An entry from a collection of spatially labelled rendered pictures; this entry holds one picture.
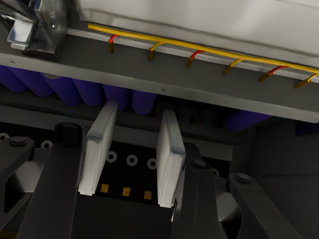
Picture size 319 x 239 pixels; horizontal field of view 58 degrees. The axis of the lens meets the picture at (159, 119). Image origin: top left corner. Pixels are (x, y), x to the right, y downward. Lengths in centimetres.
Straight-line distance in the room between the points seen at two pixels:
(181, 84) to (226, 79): 3
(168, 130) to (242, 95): 4
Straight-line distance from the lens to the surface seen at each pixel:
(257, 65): 16
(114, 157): 28
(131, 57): 16
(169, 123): 16
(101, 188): 28
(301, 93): 18
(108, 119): 15
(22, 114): 30
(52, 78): 20
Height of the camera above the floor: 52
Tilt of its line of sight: 7 degrees up
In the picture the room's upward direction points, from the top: 169 degrees counter-clockwise
